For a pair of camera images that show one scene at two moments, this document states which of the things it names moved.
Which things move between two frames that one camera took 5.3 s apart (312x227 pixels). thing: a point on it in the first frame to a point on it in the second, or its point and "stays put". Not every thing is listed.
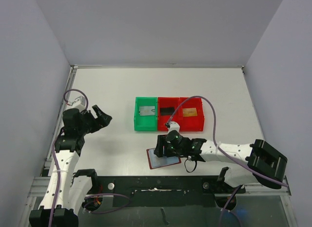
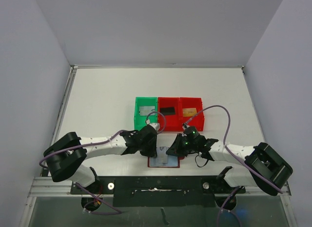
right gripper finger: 161,142 to 179,148
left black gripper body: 88,125 to 147,149
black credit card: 167,111 stays put
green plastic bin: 145,122 stays put
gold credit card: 189,112 stays put
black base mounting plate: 189,191 stays put
